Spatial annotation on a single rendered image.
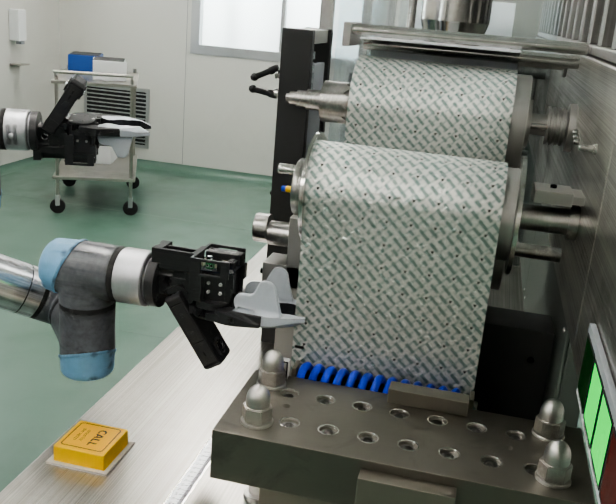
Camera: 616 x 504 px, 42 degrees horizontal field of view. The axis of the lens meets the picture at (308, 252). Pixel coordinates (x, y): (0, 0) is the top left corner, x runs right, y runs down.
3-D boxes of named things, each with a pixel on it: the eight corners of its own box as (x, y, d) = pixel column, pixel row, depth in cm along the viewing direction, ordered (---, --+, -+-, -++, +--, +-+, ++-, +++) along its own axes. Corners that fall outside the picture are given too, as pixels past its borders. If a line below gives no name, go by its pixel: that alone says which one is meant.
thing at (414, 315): (291, 368, 104) (302, 233, 99) (472, 400, 100) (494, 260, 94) (290, 369, 104) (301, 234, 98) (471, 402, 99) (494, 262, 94)
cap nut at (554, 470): (533, 466, 84) (541, 428, 83) (569, 473, 83) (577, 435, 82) (535, 485, 81) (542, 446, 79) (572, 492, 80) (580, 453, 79)
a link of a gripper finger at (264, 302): (299, 291, 96) (231, 277, 99) (295, 337, 97) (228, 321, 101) (308, 284, 98) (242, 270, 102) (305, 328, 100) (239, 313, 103)
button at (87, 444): (80, 435, 107) (80, 418, 106) (128, 445, 106) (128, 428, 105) (52, 461, 100) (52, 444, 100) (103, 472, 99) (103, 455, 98)
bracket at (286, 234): (259, 400, 120) (272, 205, 111) (300, 408, 119) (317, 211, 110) (249, 416, 116) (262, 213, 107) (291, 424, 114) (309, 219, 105)
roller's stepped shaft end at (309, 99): (288, 106, 128) (289, 86, 127) (324, 110, 127) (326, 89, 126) (283, 108, 125) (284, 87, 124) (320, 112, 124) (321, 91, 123)
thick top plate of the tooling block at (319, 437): (252, 411, 103) (255, 368, 101) (572, 473, 95) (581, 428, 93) (209, 477, 88) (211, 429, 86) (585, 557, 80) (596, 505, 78)
